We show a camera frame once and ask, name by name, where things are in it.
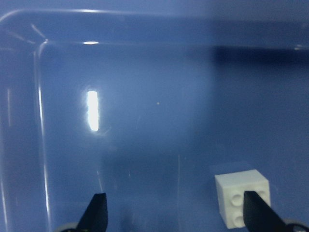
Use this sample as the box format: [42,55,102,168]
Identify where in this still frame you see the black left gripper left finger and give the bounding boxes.
[76,193,108,232]

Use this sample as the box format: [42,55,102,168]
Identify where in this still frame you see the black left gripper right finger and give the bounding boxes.
[243,191,288,232]

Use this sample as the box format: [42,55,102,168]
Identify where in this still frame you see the white building block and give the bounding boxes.
[215,170,271,229]

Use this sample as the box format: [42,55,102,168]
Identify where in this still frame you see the blue plastic tray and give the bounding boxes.
[0,0,309,232]

